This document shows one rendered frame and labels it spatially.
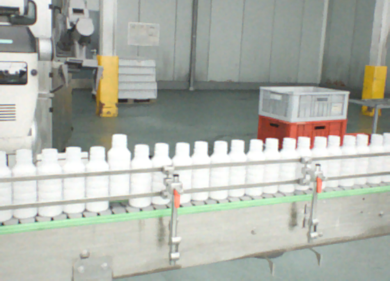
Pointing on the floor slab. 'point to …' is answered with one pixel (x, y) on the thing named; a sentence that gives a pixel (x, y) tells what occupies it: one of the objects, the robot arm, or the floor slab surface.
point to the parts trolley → (373, 107)
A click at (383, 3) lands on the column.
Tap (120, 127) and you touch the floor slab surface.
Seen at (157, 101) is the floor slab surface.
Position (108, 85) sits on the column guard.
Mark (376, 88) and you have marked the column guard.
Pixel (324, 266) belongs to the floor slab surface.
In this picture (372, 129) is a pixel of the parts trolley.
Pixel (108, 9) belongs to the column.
